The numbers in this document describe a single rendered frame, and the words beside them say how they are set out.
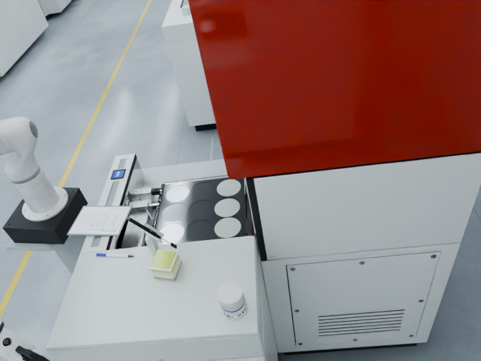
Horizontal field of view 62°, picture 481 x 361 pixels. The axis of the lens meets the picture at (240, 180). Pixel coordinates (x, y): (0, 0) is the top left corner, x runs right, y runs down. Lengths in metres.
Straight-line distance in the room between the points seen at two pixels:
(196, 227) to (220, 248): 0.21
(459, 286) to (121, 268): 1.78
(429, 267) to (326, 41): 0.99
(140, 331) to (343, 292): 0.82
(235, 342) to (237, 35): 0.82
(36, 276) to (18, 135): 1.55
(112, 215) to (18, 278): 1.56
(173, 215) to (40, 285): 1.52
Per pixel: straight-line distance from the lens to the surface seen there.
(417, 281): 1.73
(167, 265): 1.28
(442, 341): 2.32
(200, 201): 1.63
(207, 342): 1.23
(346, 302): 1.77
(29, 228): 1.85
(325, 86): 1.03
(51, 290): 2.88
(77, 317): 1.38
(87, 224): 1.63
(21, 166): 1.70
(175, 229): 1.55
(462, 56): 1.11
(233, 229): 1.49
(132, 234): 1.63
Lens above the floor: 2.01
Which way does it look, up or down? 42 degrees down
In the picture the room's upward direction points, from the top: 11 degrees counter-clockwise
